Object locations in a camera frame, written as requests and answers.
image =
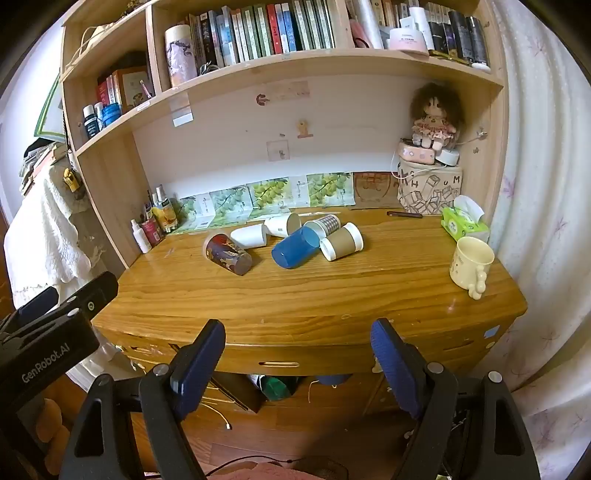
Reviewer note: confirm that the stack of papers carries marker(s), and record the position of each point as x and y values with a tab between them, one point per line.
41	161

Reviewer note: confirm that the row of dark bottles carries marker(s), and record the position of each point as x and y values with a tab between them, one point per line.
461	37

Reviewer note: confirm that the white lace cloth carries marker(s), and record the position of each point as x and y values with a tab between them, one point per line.
44	240

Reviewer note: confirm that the wooden bookshelf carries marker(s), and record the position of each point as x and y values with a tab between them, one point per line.
286	62

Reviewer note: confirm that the dark brown pen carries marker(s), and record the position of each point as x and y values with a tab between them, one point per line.
404	214

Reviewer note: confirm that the red books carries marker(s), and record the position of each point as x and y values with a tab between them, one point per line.
107	91

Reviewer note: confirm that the wooden desk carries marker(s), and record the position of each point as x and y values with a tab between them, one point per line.
323	295

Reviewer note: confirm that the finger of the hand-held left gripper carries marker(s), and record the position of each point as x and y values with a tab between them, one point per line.
39	302
94	293

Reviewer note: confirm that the white cup with brown inside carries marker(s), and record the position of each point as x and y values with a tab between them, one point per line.
279	226

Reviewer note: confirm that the grape print packet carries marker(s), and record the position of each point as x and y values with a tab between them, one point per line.
231	205
196	212
330	188
270	196

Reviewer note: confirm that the white spray bottle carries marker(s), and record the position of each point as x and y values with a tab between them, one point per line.
141	237

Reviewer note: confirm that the green framed poster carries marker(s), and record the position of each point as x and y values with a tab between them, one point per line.
48	110

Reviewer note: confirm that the green tissue pack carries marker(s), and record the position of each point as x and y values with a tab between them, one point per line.
461	226

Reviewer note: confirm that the clear spray bottle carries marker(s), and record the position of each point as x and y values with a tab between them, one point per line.
160	196

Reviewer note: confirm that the curly haired rag doll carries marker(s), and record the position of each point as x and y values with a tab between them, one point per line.
436	115

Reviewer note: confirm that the white and pink jar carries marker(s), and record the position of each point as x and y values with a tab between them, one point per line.
406	40

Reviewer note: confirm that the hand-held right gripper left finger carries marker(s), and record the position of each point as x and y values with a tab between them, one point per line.
201	364

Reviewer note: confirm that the person's left hand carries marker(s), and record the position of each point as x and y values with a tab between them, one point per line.
51	427

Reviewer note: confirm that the green bag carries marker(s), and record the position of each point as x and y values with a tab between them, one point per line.
276	388

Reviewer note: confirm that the row of books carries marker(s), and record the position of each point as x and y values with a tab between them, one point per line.
263	32

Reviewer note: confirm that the brown sleeved white cup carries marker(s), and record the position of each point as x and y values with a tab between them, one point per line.
342	242

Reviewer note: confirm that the dark small bottle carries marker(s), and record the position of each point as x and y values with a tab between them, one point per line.
90	122

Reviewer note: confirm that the white patterned tumbler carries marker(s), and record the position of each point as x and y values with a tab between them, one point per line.
180	55

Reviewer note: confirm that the white round device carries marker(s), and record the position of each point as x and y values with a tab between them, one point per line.
449	158

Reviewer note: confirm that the dark red patterned cup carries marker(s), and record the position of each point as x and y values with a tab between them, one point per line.
226	254

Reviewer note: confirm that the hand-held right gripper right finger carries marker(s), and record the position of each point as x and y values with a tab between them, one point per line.
397	369

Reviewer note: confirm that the white tube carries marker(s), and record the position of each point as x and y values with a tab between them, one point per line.
421	25

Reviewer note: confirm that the brown printed packet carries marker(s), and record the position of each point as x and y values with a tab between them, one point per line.
376	189

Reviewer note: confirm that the printed storage box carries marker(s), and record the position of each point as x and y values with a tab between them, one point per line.
427	189

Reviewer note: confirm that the yellow toy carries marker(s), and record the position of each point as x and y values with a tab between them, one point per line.
72	180

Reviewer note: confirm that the pink patterned case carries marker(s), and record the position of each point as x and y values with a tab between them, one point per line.
415	152

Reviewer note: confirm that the blue plastic cup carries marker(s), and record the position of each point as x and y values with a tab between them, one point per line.
295	249

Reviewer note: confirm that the blue lidded jar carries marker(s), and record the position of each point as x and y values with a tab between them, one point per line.
112	115

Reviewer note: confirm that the white flowered curtain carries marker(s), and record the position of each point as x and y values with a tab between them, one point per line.
549	230

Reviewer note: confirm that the orange picture box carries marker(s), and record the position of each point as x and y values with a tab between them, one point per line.
134	90

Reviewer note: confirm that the checked paper cup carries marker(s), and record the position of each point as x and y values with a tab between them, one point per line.
325	226

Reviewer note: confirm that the plain white paper cup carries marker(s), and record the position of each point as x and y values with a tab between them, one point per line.
249	236

